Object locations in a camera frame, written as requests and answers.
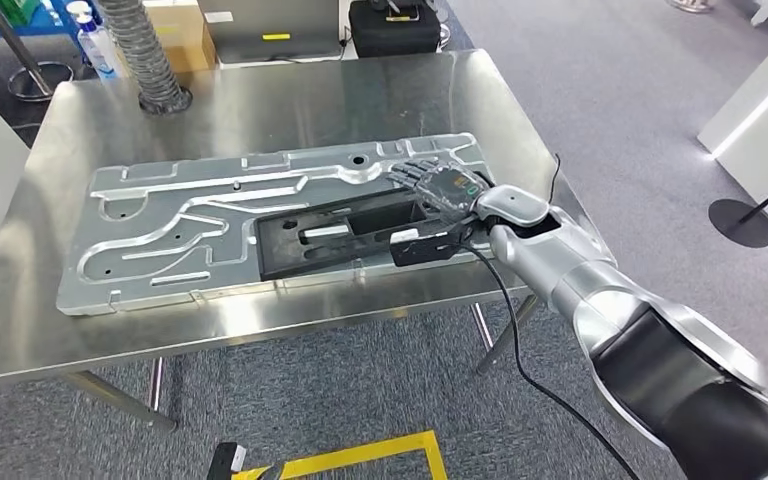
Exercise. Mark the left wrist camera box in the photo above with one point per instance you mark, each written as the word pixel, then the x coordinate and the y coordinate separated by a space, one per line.
pixel 224 462

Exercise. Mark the black stanchion post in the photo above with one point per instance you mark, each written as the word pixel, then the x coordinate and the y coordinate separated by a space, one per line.
pixel 742 225

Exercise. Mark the black equipment case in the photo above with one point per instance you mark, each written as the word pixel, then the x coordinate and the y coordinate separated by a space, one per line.
pixel 394 36

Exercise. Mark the white display pedestal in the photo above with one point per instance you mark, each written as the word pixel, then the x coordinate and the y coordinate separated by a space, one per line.
pixel 755 132

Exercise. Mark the aluminium jig plate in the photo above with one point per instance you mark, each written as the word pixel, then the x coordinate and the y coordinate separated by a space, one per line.
pixel 159 199

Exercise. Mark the stainless steel workbench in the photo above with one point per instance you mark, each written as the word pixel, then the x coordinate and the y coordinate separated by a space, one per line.
pixel 291 99

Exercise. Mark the grey ribbed flexible duct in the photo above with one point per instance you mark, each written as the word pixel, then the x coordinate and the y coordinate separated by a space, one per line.
pixel 142 60

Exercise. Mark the cardboard box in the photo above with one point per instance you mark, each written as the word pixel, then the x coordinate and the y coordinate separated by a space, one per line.
pixel 185 40

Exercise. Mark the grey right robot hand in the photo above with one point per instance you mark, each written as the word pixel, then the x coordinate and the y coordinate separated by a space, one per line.
pixel 444 185

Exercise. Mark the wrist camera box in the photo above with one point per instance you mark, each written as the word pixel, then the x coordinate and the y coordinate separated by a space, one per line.
pixel 224 462
pixel 424 248

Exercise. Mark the clear plastic bottle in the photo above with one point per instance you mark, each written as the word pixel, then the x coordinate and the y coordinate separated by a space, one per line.
pixel 99 46

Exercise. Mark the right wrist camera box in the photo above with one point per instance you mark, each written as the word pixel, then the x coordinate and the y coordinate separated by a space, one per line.
pixel 424 248

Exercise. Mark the black plastic panel part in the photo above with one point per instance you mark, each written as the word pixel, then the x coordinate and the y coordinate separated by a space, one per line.
pixel 278 252

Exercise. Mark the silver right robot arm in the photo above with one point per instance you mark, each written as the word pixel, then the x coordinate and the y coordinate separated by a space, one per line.
pixel 556 265

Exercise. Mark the silver stanchion post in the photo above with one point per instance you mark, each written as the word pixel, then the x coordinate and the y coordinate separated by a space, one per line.
pixel 33 79

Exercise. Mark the person's foot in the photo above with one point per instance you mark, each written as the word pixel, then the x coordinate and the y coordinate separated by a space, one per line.
pixel 689 5

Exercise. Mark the grey equipment case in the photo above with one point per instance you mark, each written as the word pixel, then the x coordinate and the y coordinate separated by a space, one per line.
pixel 271 33

